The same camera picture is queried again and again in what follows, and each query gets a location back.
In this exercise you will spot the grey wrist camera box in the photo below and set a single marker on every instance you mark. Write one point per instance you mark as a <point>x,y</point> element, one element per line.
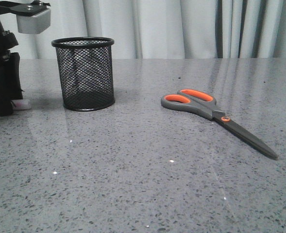
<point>35,24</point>

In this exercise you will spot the light grey curtain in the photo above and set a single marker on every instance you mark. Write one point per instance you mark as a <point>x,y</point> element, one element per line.
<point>164,29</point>

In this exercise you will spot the black mesh pen cup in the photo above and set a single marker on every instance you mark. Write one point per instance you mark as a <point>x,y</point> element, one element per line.
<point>86,72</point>

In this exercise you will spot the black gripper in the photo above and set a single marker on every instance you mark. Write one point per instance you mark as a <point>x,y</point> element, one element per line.
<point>10,88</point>

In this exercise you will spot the grey orange scissors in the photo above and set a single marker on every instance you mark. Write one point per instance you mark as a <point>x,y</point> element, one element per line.
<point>204,105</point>

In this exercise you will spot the pink highlighter pen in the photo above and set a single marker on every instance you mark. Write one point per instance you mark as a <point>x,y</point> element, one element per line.
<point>22,104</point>

